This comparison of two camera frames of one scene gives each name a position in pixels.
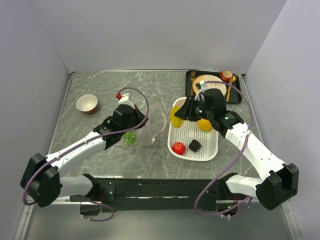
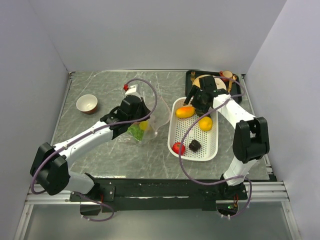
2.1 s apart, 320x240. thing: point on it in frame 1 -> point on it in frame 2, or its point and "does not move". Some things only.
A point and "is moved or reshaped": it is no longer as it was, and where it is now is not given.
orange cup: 226,75 does not move
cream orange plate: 207,78 does not move
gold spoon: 233,79 does not move
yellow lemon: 205,125 does not move
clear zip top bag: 146,135 is moved or reshaped
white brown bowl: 87,103 does not move
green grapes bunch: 129,138 -> 135,131
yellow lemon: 175,121 -> 144,125
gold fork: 192,78 does not move
